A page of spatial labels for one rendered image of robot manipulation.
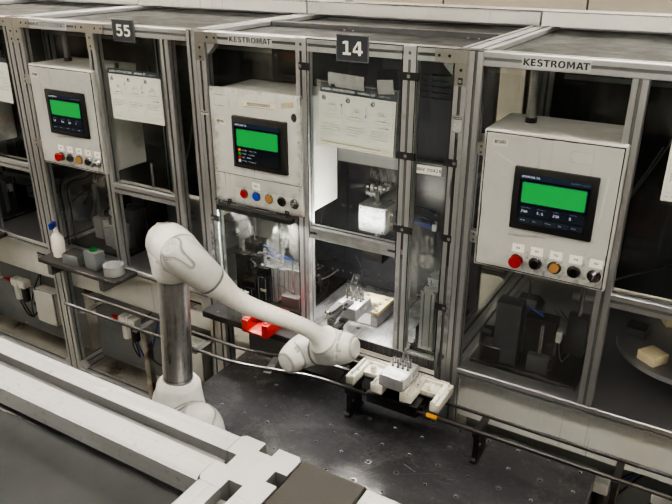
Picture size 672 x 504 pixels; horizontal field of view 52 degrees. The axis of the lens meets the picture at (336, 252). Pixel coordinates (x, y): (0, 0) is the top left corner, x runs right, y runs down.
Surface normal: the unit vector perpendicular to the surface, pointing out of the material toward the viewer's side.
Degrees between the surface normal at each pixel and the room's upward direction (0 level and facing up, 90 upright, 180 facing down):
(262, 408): 0
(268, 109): 90
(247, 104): 90
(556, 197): 90
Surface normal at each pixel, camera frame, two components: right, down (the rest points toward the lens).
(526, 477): 0.00, -0.91
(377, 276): -0.51, 0.35
